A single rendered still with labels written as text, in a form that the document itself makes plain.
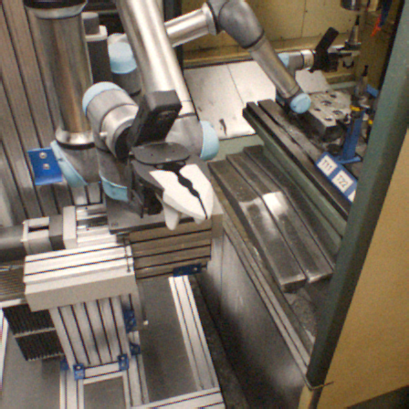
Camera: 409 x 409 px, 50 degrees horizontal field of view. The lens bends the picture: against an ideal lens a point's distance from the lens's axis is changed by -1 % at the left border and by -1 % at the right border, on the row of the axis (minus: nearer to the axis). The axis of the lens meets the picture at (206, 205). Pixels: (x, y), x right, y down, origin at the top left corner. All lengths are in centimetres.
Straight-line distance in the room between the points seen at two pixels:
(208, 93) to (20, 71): 167
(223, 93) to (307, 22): 73
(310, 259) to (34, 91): 109
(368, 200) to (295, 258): 91
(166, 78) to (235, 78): 200
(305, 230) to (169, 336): 77
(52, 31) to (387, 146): 62
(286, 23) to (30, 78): 207
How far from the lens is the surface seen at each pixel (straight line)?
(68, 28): 91
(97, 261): 115
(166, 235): 120
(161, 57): 82
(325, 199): 170
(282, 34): 298
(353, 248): 87
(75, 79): 94
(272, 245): 170
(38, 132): 124
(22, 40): 113
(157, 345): 202
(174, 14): 187
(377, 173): 76
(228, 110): 263
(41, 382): 203
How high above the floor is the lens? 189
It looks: 39 degrees down
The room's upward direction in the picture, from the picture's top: straight up
